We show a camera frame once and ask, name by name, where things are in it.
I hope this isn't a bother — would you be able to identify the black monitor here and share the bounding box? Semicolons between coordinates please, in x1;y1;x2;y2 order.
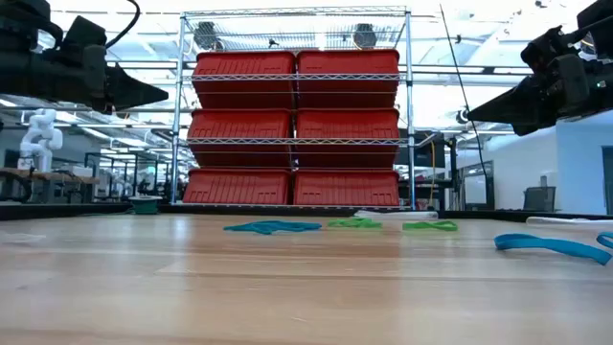
396;128;446;169

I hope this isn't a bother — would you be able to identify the red plastic storage bin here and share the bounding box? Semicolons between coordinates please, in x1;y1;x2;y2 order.
182;168;292;206
296;49;400;109
193;50;297;110
187;108;294;169
295;107;400;169
292;169;400;207

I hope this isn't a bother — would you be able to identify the yellow hanging cable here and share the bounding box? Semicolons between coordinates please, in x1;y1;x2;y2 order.
427;133;438;207

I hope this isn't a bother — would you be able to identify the wooden workbench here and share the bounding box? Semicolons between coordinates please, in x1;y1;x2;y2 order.
0;167;101;205

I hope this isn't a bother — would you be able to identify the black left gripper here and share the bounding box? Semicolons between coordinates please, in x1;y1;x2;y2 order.
0;45;170;115

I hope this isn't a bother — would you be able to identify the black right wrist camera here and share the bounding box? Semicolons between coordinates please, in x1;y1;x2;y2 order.
520;26;583;73

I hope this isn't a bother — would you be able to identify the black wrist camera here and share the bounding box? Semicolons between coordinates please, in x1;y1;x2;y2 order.
60;15;109;66
520;26;583;73

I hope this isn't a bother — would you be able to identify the chrome wire shelving rack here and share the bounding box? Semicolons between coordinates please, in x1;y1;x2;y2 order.
170;5;417;212

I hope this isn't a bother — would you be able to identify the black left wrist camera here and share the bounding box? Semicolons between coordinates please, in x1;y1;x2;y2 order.
60;15;109;66

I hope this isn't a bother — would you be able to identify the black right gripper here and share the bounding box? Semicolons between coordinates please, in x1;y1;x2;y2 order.
466;52;613;137

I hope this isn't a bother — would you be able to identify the black aluminium table frame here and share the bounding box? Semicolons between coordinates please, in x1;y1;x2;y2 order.
0;202;613;223

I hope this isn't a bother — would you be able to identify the long taut black cable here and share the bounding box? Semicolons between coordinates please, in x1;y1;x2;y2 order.
439;3;490;193

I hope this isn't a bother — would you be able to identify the green rubber band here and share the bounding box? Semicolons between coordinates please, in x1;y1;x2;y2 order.
328;218;383;230
401;219;459;233

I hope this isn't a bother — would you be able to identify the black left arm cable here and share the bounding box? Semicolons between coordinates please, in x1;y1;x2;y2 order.
104;0;142;50

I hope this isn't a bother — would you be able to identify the grey round fixture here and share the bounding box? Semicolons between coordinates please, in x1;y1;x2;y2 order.
193;21;224;52
352;22;379;50

